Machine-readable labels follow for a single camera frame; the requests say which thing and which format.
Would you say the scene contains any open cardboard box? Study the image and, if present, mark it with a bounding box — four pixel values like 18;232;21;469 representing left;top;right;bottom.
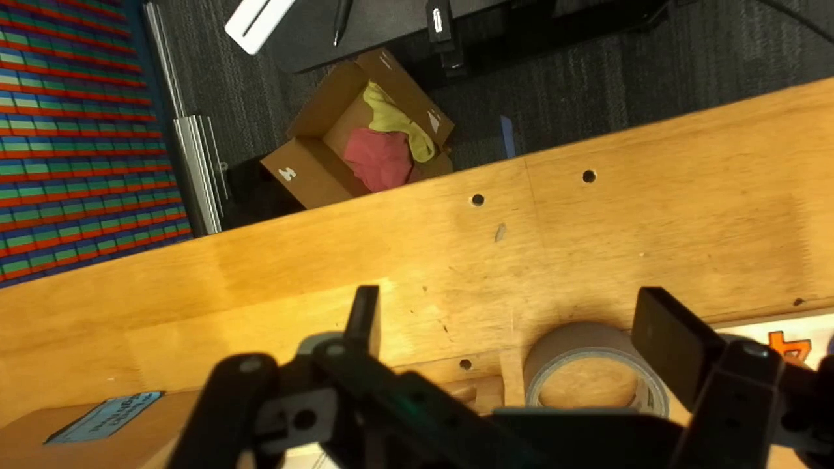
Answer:
257;47;459;210

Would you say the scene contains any large cardboard shipping box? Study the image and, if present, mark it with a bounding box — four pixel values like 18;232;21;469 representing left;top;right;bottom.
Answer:
0;389;204;469

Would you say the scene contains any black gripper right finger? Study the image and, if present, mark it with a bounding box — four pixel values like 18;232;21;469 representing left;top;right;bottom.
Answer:
631;283;834;469

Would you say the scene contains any grey duct tape roll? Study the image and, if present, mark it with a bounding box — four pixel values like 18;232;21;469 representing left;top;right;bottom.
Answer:
520;321;671;416

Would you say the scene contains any white card orange print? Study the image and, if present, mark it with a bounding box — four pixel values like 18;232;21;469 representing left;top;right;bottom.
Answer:
717;313;834;371

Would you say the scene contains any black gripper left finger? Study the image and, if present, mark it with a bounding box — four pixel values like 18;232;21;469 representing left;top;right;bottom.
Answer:
166;283;541;469

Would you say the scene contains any aluminium extrusion rail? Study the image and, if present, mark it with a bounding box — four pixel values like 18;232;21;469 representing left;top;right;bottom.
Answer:
140;0;231;238

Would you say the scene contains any yellow cloth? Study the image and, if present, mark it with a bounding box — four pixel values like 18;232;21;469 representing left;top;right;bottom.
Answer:
356;79;439;167

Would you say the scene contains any pink cloth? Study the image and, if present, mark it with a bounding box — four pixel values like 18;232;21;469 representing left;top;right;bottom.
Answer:
339;124;417;196

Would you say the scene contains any multicoloured striped panel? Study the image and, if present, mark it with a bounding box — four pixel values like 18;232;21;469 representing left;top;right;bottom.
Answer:
0;0;196;286

